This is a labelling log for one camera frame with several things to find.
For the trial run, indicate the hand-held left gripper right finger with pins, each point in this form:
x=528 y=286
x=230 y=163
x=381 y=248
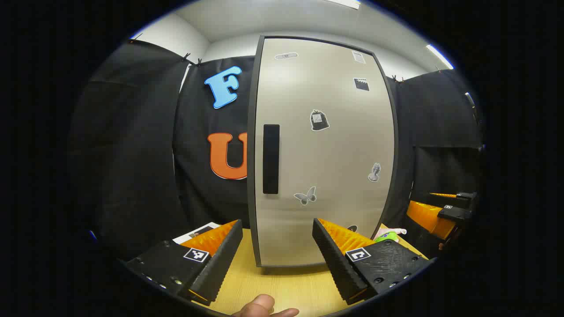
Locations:
x=337 y=264

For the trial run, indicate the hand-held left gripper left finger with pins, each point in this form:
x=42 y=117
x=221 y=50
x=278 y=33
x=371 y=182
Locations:
x=220 y=259

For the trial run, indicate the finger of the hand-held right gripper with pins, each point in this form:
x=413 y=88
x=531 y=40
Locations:
x=467 y=200
x=429 y=218

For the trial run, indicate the dark grey cabinet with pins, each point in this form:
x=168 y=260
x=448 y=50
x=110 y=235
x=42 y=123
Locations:
x=251 y=176

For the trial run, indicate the stack of white books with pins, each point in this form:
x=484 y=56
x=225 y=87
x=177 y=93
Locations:
x=198 y=231

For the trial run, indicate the pink and green plush toy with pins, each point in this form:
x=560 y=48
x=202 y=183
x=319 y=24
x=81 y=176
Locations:
x=387 y=237

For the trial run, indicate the black backdrop cloth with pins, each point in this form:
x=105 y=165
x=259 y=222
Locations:
x=132 y=154

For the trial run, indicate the long ceiling light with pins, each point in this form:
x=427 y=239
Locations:
x=438 y=55

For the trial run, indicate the rectangular ceiling light panel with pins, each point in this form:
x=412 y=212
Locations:
x=348 y=3

